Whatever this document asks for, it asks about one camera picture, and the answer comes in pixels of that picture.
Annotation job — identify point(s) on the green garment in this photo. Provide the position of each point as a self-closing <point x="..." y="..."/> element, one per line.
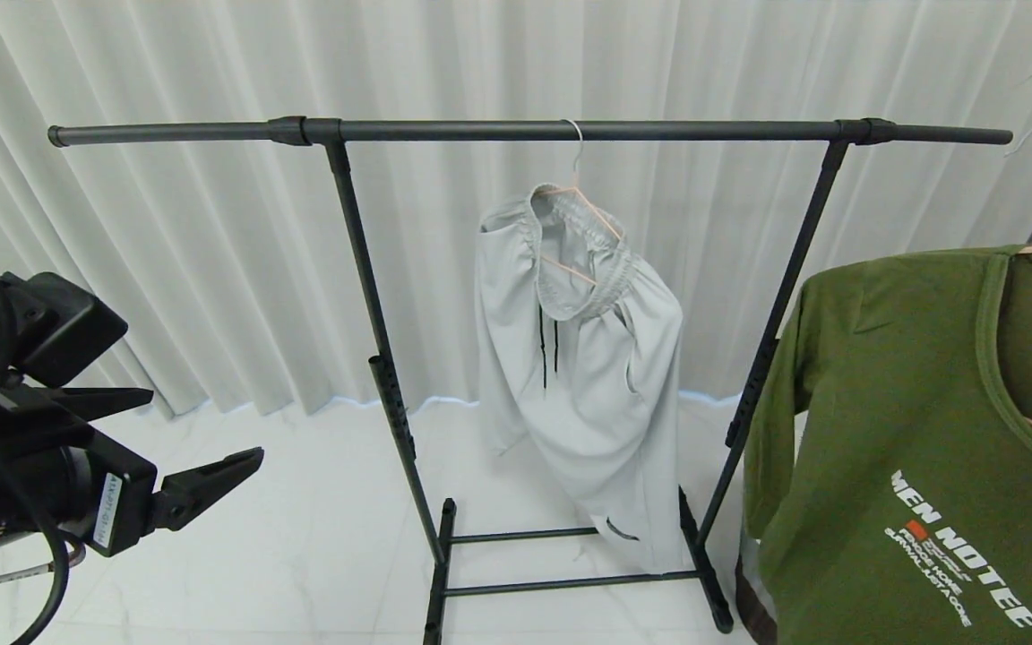
<point x="883" y="403"/>

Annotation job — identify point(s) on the white curtain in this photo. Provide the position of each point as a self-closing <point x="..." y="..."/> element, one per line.
<point x="167" y="269"/>

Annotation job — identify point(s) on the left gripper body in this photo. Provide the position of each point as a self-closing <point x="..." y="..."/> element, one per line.
<point x="50" y="484"/>

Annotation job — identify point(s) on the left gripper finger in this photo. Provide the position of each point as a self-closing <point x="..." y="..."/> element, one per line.
<point x="95" y="403"/>
<point x="202" y="484"/>

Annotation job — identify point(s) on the pale grey shorts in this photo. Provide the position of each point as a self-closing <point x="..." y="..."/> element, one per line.
<point x="588" y="403"/>

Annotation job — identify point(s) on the black clothes rack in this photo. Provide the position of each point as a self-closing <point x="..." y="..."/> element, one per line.
<point x="480" y="131"/>

